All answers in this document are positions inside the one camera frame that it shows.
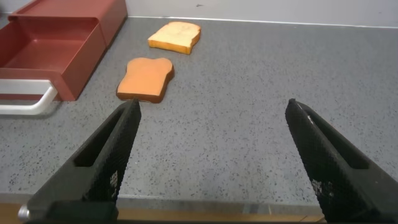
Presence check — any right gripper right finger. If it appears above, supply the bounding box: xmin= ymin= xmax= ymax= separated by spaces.
xmin=285 ymin=98 xmax=398 ymax=224

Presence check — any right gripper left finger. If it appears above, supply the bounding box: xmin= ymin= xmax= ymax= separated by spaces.
xmin=17 ymin=98 xmax=142 ymax=224

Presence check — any red drawer cabinet case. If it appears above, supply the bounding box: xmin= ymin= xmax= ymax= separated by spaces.
xmin=7 ymin=0 xmax=128 ymax=47

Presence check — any brown toast slice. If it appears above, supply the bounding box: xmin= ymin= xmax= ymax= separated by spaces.
xmin=116 ymin=57 xmax=175 ymax=104

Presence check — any white bread slice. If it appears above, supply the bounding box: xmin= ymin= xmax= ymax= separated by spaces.
xmin=147 ymin=21 xmax=202 ymax=55

